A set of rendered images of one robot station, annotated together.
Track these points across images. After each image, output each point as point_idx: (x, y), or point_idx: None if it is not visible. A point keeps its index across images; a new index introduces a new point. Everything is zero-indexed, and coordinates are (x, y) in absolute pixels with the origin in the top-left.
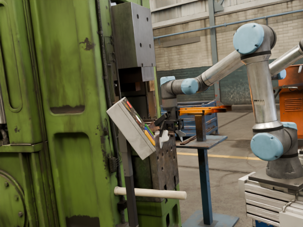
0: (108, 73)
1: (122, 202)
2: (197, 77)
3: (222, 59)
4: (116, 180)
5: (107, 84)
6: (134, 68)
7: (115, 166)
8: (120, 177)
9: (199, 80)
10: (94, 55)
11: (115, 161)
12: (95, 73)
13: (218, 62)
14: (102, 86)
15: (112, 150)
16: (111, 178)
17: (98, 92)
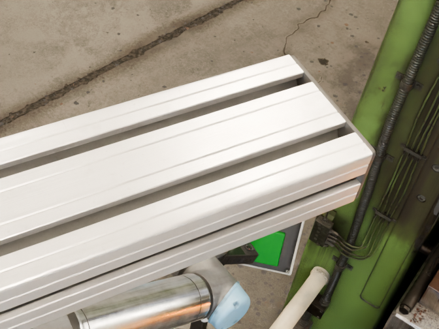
0: (434, 84)
1: (313, 300)
2: (208, 270)
3: (132, 288)
4: (332, 264)
5: (395, 100)
6: None
7: (319, 237)
8: (336, 270)
9: (185, 272)
10: (397, 11)
11: (326, 234)
12: (379, 51)
13: (142, 285)
14: (385, 91)
15: (347, 215)
16: (316, 244)
17: (364, 91)
